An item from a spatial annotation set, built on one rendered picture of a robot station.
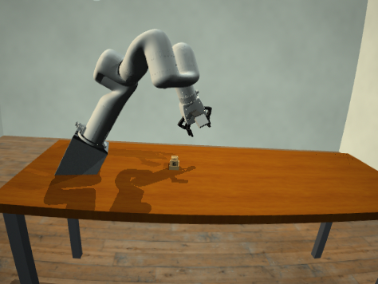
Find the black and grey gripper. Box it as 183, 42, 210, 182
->
178, 97, 212, 137

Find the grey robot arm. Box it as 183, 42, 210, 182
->
75, 30, 199, 148

